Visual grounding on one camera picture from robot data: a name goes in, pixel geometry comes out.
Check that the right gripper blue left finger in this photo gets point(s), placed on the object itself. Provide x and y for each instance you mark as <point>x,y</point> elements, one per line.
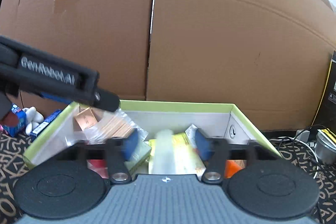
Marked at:
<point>117,152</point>

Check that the black yellow box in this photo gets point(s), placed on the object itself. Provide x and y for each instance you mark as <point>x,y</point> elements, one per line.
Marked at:
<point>327,108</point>

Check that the large brown cardboard box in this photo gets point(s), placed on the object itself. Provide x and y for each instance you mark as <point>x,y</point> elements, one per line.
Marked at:
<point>268,57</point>

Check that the clear bag of copper items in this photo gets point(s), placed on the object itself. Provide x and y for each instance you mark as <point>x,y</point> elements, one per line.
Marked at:
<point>95,126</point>

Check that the blue medicine bottle box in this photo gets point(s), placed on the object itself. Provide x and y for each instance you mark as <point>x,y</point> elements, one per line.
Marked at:
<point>16,123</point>

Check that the orange white medicine box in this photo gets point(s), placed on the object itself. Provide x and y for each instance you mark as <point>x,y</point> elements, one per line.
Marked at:
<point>232,167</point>

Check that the dark blue slim box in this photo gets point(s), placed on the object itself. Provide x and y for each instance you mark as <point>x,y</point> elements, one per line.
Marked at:
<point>38,130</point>

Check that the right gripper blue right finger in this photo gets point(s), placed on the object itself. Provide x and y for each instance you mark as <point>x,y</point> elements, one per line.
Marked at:
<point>215,151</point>

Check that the metal tin can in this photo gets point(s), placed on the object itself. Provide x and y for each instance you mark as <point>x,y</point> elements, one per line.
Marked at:
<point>325,147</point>

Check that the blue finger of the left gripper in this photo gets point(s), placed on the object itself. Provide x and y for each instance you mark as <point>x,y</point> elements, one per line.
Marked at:
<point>55,98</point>

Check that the white glove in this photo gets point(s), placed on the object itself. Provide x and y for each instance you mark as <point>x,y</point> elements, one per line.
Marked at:
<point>33,119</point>

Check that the light green open box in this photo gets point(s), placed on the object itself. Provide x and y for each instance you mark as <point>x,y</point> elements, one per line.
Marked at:
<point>216,120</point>

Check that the yellow green box inside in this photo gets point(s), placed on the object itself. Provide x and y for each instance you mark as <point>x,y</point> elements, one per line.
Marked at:
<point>185,158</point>

